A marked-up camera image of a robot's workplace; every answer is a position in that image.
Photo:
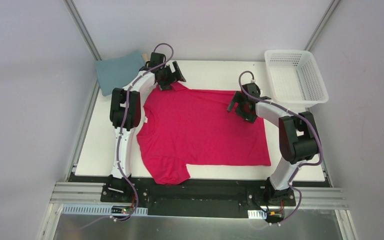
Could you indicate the right aluminium corner post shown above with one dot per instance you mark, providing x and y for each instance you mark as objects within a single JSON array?
[{"x": 329, "y": 12}]

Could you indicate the left aluminium corner post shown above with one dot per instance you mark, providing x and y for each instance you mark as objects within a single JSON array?
[{"x": 81, "y": 26}]

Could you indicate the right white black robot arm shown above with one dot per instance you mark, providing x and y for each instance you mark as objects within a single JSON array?
[{"x": 298, "y": 139}]

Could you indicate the white plastic basket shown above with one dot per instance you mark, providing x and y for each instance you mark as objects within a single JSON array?
[{"x": 294, "y": 78}]

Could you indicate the aluminium frame rail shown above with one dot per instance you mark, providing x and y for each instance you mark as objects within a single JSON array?
[{"x": 90, "y": 193}]

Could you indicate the folded teal t shirt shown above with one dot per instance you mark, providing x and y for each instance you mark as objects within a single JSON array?
[{"x": 118, "y": 72}]

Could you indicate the right white cable duct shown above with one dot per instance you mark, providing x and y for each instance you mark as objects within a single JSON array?
[{"x": 257, "y": 214}]

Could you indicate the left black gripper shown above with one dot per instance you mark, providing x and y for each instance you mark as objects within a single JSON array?
[{"x": 171, "y": 75}]

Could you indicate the left white cable duct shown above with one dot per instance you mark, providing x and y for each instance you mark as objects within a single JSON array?
[{"x": 102, "y": 210}]

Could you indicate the red t shirt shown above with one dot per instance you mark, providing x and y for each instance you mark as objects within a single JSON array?
[{"x": 193, "y": 127}]

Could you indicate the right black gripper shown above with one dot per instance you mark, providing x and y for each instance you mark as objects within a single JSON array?
[{"x": 237, "y": 104}]

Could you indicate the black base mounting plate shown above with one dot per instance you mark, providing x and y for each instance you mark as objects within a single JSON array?
[{"x": 193, "y": 198}]

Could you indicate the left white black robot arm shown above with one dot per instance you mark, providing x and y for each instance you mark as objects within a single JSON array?
[{"x": 127, "y": 112}]

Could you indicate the white cable duct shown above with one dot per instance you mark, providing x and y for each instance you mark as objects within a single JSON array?
[
  {"x": 102, "y": 210},
  {"x": 257, "y": 214}
]

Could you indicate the folded beige t shirt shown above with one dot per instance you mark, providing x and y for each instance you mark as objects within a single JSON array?
[{"x": 145, "y": 57}]

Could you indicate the aluminium corner post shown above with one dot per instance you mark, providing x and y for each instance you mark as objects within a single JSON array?
[
  {"x": 81, "y": 26},
  {"x": 329, "y": 12}
]

